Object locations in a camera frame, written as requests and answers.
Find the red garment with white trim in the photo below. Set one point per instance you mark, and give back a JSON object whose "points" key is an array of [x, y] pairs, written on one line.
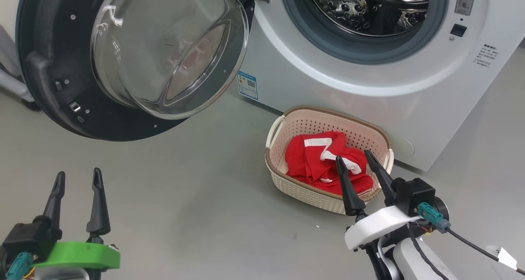
{"points": [[320, 149]]}

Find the blue energy label sticker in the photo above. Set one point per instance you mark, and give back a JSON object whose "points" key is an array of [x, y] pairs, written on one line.
{"points": [[247, 85]]}

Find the cream perforated basket brown rim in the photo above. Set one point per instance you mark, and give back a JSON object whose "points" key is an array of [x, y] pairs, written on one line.
{"points": [[311, 120]]}

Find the red garment with label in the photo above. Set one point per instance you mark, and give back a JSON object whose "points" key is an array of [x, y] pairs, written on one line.
{"points": [[357, 185]]}

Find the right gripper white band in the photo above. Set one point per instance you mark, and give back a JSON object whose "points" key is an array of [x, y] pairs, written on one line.
{"points": [[377, 226]]}

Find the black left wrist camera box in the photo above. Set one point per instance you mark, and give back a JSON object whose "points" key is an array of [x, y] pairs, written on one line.
{"points": [[28, 239]]}

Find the black round glass washer door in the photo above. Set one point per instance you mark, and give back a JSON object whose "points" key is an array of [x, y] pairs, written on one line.
{"points": [[45, 46]]}

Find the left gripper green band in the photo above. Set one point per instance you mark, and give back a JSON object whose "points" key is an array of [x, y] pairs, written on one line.
{"points": [[82, 255]]}

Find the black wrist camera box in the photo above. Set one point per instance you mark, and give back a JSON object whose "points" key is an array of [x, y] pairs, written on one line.
{"points": [[28, 239], [414, 196]]}

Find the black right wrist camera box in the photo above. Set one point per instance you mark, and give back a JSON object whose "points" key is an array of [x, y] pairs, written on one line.
{"points": [[414, 196]]}

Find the white front-load washing machine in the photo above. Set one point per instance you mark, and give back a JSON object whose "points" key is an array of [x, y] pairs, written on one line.
{"points": [[430, 108]]}

